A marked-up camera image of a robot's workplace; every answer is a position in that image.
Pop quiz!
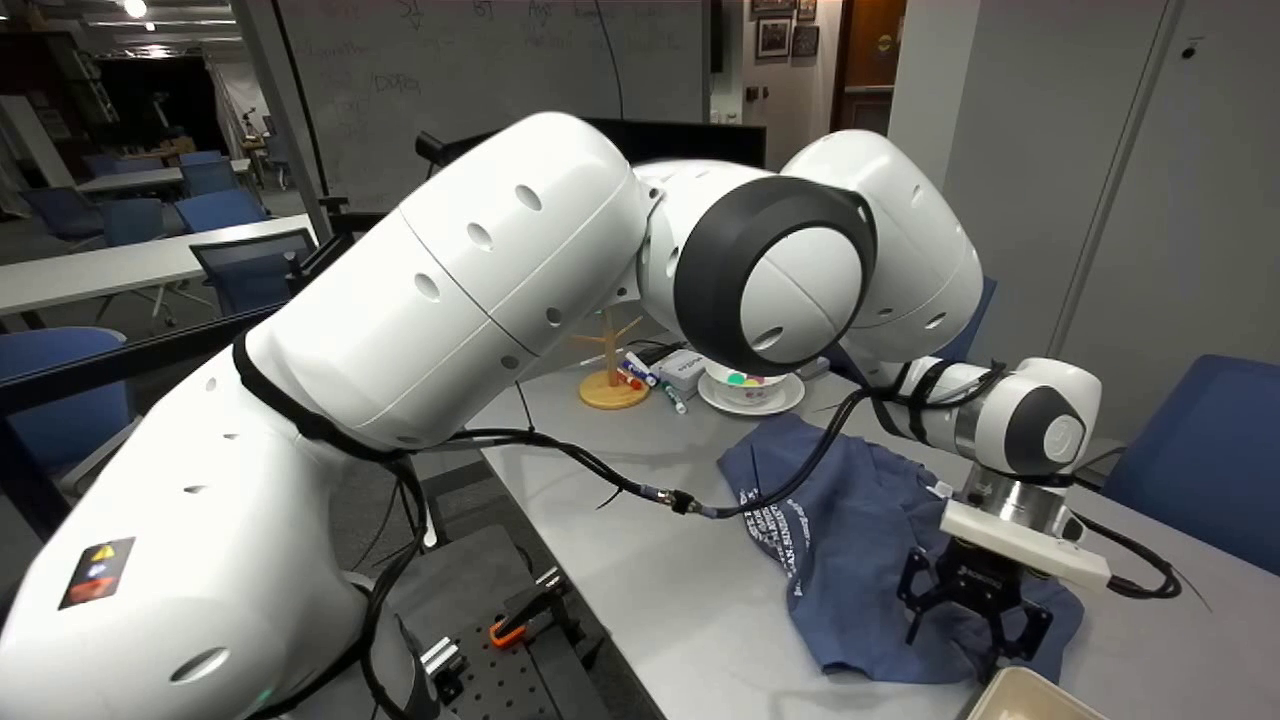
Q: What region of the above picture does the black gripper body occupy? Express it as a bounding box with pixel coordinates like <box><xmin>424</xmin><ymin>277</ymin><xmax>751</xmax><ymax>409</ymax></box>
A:
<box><xmin>916</xmin><ymin>541</ymin><xmax>1058</xmax><ymax>619</ymax></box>

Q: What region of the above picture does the blue printed t-shirt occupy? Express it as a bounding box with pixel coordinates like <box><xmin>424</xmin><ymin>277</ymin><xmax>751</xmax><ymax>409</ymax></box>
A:
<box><xmin>716</xmin><ymin>411</ymin><xmax>1087</xmax><ymax>686</ymax></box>

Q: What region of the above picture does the beige plastic tray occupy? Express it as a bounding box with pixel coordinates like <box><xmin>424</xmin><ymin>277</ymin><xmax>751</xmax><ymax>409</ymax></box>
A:
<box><xmin>958</xmin><ymin>661</ymin><xmax>1113</xmax><ymax>720</ymax></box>

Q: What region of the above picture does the white saucer plate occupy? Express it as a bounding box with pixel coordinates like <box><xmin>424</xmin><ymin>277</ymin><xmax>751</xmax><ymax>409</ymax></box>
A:
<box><xmin>693</xmin><ymin>373</ymin><xmax>813</xmax><ymax>419</ymax></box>

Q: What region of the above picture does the blue office chair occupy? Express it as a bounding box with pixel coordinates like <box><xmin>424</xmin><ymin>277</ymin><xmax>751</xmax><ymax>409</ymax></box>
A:
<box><xmin>173</xmin><ymin>184</ymin><xmax>276</xmax><ymax>236</ymax></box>
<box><xmin>0</xmin><ymin>322</ymin><xmax>141</xmax><ymax>541</ymax></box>
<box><xmin>29</xmin><ymin>184</ymin><xmax>178</xmax><ymax>246</ymax></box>
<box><xmin>188</xmin><ymin>228</ymin><xmax>325</xmax><ymax>330</ymax></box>
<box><xmin>1066</xmin><ymin>352</ymin><xmax>1280</xmax><ymax>579</ymax></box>
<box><xmin>960</xmin><ymin>272</ymin><xmax>1004</xmax><ymax>366</ymax></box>

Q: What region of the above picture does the white bowl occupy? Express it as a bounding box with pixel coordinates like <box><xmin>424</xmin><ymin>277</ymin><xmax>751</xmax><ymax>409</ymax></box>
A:
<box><xmin>700</xmin><ymin>356</ymin><xmax>798</xmax><ymax>409</ymax></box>

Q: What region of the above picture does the small white box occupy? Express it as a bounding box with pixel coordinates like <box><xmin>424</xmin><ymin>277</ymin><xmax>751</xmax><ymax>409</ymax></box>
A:
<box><xmin>648</xmin><ymin>347</ymin><xmax>713</xmax><ymax>396</ymax></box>

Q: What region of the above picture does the wooden mug tree stand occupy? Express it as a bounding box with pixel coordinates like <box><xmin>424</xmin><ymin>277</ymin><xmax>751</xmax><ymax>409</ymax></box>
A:
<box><xmin>573</xmin><ymin>313</ymin><xmax>660</xmax><ymax>415</ymax></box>

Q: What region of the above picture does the grey metal cabinet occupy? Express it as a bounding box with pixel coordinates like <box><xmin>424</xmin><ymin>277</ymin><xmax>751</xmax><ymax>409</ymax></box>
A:
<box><xmin>932</xmin><ymin>0</ymin><xmax>1280</xmax><ymax>462</ymax></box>

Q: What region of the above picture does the black computer monitor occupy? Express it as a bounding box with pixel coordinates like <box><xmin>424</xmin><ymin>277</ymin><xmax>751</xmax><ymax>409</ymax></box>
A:
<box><xmin>603</xmin><ymin>114</ymin><xmax>771</xmax><ymax>171</ymax></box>

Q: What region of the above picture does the white office table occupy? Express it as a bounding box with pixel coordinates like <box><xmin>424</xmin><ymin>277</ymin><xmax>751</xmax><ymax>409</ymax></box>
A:
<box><xmin>0</xmin><ymin>212</ymin><xmax>325</xmax><ymax>318</ymax></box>

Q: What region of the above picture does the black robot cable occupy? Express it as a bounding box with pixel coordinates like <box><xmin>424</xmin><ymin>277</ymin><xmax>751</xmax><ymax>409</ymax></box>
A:
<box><xmin>396</xmin><ymin>382</ymin><xmax>1187</xmax><ymax>603</ymax></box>

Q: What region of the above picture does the orange handled clamp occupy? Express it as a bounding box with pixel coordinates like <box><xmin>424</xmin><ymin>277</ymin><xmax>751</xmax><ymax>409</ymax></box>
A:
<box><xmin>481</xmin><ymin>579</ymin><xmax>568</xmax><ymax>655</ymax></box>

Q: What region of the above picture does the black stereo camera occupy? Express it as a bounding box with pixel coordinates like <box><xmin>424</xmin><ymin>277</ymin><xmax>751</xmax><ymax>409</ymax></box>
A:
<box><xmin>413</xmin><ymin>125</ymin><xmax>509</xmax><ymax>171</ymax></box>

